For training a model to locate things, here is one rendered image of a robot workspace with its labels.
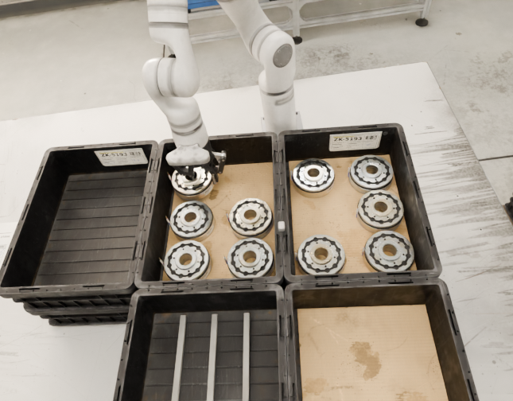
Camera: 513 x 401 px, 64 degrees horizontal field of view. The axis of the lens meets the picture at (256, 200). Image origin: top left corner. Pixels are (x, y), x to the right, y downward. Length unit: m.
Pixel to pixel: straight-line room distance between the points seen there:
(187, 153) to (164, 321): 0.36
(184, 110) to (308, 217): 0.39
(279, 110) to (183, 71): 0.43
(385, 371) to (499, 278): 0.42
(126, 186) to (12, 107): 2.04
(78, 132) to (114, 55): 1.66
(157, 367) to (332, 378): 0.34
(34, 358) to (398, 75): 1.37
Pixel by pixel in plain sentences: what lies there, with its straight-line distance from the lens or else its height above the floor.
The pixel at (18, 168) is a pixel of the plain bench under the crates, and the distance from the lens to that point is 1.56.
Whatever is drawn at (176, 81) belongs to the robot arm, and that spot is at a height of 1.20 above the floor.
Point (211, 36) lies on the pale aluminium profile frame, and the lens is 2.83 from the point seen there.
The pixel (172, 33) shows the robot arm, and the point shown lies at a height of 1.26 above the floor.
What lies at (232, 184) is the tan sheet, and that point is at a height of 0.83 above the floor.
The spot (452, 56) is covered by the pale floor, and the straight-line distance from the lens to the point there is 2.89.
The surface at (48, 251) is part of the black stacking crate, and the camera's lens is 1.13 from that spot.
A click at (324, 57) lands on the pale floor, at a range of 2.78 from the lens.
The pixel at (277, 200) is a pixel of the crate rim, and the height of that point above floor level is 0.93.
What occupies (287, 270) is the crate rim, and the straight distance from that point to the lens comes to 0.81.
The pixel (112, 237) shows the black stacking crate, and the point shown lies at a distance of 1.07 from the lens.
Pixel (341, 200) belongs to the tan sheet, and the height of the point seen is 0.83.
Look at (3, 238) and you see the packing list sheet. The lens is 1.41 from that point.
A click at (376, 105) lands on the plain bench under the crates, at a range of 1.43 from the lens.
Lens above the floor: 1.67
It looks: 55 degrees down
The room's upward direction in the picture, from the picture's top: 10 degrees counter-clockwise
